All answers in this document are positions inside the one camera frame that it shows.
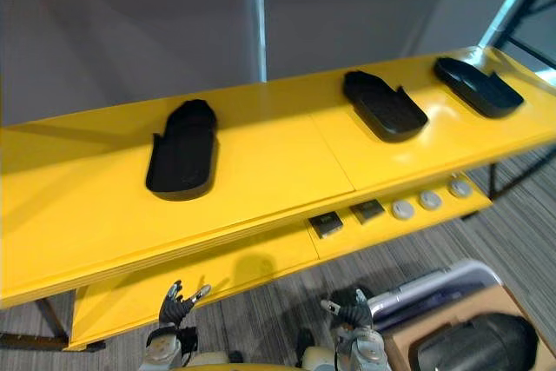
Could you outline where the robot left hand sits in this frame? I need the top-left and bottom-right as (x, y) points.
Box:
(158, 280), (213, 328)

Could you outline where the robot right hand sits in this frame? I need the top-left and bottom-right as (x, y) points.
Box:
(320, 287), (374, 331)

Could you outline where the yellow shelf board, narrow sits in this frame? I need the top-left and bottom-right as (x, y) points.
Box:
(69, 173), (494, 353)

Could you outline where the yellow shelf board, wide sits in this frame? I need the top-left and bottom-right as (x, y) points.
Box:
(0, 44), (556, 309)

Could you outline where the cardboard box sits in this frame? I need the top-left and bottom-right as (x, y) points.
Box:
(384, 286), (556, 371)

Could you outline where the white purple plastic crate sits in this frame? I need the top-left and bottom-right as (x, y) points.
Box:
(368, 259), (513, 333)

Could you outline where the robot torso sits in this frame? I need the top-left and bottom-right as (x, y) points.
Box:
(173, 347), (335, 371)

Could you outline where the dark square metal part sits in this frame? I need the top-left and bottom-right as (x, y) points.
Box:
(349, 199), (386, 227)
(308, 210), (345, 240)

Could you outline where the grey round part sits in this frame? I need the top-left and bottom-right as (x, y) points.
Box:
(447, 177), (473, 199)
(418, 190), (443, 211)
(390, 199), (416, 221)

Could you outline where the black plastic housing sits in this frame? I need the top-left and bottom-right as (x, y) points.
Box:
(144, 99), (218, 202)
(342, 70), (429, 144)
(433, 56), (525, 119)
(412, 312), (542, 371)

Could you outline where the silver vertical pole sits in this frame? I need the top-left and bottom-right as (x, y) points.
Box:
(251, 0), (268, 83)

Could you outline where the silver rack post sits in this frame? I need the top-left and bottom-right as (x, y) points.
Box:
(477, 0), (556, 63)

